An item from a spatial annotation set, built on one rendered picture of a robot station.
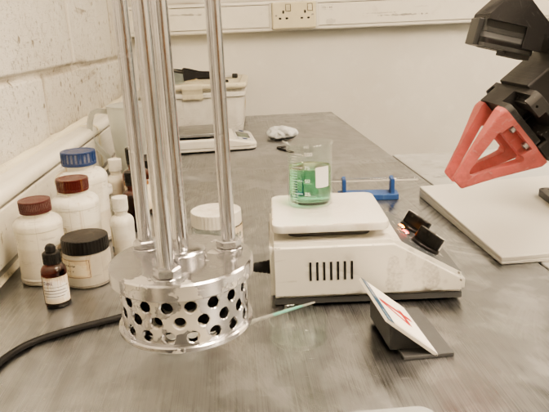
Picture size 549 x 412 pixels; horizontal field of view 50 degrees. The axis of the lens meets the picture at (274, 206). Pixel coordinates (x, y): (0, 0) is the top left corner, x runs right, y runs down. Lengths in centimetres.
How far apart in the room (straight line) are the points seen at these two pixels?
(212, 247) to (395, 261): 34
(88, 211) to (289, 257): 29
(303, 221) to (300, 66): 153
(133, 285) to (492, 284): 50
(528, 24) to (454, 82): 167
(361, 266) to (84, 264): 31
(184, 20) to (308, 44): 43
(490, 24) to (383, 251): 23
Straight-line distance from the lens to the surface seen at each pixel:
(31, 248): 73
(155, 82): 24
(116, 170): 100
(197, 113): 174
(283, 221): 61
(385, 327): 55
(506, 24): 59
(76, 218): 78
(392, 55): 217
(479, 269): 73
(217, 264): 27
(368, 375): 51
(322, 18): 207
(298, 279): 61
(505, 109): 58
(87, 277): 71
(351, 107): 215
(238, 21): 205
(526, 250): 77
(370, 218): 61
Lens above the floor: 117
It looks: 16 degrees down
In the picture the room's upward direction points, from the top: 2 degrees counter-clockwise
